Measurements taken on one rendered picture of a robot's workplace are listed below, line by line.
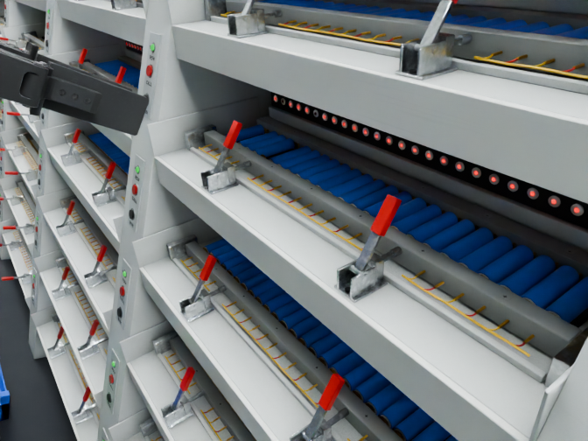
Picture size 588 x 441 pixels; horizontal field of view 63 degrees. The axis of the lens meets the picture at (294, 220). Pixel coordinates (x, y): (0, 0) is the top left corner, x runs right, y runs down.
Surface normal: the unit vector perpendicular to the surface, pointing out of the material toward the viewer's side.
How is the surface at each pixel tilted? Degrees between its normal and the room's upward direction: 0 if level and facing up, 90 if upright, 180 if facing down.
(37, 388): 0
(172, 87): 90
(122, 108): 90
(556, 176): 110
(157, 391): 20
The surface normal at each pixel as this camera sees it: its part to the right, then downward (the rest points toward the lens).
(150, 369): -0.05, -0.86
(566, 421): -0.78, 0.03
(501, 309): -0.81, 0.34
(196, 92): 0.59, 0.39
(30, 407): 0.22, -0.92
